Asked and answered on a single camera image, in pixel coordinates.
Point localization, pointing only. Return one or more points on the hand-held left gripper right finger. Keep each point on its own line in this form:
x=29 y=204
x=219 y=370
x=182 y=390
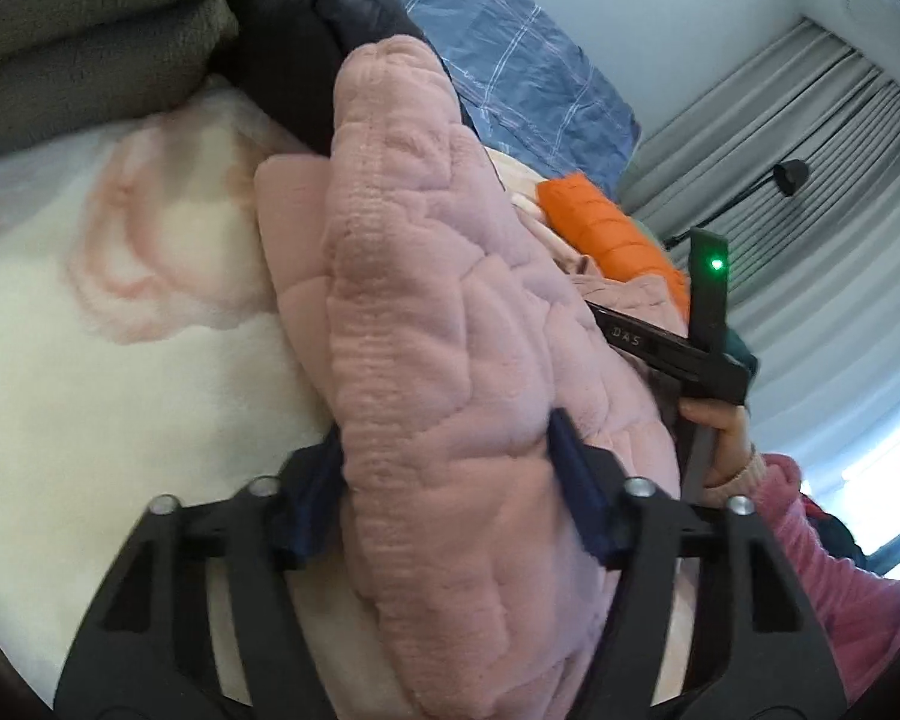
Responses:
x=581 y=480

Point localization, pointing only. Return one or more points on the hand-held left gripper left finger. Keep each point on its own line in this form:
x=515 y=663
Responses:
x=316 y=499

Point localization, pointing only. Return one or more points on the pink quilted jacket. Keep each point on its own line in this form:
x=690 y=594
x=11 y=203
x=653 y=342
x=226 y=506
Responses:
x=435 y=315

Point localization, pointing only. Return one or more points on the person's right forearm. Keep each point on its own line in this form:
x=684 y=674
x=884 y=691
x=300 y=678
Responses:
x=832 y=577

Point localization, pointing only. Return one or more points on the person's right hand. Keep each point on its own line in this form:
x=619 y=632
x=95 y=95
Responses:
x=727 y=442

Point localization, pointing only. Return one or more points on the dark teal garment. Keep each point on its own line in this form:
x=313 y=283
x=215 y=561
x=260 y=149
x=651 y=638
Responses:
x=742 y=352

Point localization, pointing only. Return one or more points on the grey curtain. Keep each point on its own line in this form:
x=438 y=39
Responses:
x=832 y=277

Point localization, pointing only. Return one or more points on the orange garment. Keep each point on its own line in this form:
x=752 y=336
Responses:
x=607 y=232

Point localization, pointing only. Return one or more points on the black floor lamp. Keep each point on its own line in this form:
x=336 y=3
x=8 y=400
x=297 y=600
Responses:
x=791 y=176

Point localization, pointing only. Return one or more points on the pink and white fleece blanket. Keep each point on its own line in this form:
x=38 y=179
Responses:
x=82 y=352

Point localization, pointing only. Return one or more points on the blue plaid bed sheet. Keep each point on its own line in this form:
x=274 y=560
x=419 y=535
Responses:
x=510 y=52

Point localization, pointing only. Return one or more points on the black garment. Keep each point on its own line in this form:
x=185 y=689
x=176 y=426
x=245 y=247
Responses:
x=307 y=30

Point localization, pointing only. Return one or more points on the grey fleece cloth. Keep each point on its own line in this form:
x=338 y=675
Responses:
x=82 y=52

